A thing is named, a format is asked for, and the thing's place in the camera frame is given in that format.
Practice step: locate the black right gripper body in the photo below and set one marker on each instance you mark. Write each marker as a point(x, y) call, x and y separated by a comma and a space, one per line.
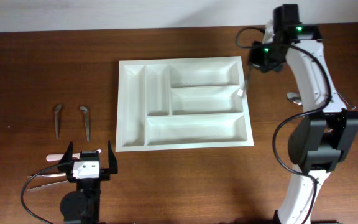
point(263, 57)

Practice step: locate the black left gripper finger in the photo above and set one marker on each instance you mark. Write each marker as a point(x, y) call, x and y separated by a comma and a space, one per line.
point(113, 166)
point(66, 161)

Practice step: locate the large metal spoon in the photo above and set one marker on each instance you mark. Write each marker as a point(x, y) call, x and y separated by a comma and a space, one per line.
point(294, 98)
point(245, 86)

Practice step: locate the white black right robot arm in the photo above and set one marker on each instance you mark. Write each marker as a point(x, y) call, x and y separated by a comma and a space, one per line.
point(327, 125)

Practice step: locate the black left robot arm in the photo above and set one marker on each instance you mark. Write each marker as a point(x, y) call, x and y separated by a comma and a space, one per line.
point(82, 206)

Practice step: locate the upper metal knife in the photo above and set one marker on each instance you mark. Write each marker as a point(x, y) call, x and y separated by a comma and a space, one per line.
point(48, 175)

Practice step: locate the left small metal spoon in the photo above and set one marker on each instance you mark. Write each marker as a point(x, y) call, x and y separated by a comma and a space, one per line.
point(57, 120)

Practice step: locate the small metal spoon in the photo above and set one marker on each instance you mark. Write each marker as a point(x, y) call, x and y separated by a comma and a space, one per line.
point(57, 120)
point(86, 113)

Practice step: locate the right small metal spoon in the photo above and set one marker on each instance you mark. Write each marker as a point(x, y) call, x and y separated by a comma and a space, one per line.
point(86, 113)

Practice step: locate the white plastic cutlery tray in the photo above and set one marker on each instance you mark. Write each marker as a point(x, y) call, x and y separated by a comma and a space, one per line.
point(186, 103)

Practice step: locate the pink handled utensil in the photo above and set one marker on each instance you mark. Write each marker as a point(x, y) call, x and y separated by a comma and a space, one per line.
point(75, 157)

